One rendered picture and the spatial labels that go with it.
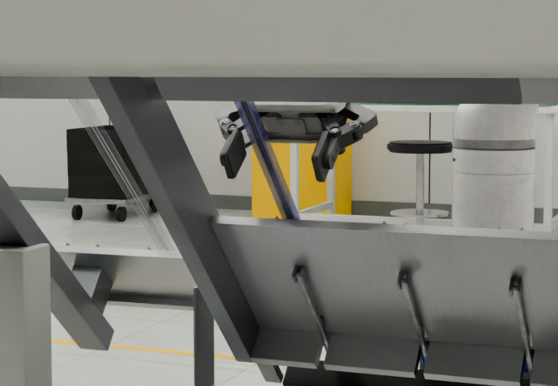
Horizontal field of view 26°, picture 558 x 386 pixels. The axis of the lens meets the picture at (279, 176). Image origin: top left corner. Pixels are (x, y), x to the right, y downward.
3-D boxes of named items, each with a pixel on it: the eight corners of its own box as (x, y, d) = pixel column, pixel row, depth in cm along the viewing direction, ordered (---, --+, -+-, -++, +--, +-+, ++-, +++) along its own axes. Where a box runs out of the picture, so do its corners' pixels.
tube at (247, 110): (324, 320, 134) (326, 312, 134) (336, 321, 133) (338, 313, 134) (180, -25, 97) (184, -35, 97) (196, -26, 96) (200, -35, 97)
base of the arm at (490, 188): (439, 259, 191) (441, 142, 190) (562, 265, 186) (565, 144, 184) (416, 279, 173) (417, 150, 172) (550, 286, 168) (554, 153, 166)
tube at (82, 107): (183, 291, 153) (185, 284, 153) (193, 292, 152) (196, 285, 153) (19, 19, 113) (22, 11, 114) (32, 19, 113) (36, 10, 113)
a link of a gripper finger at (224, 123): (218, 111, 121) (197, 154, 117) (248, 112, 120) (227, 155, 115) (226, 136, 123) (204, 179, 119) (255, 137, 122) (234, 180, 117)
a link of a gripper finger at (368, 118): (312, 92, 122) (294, 126, 118) (384, 95, 119) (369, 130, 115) (314, 101, 123) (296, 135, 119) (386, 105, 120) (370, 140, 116)
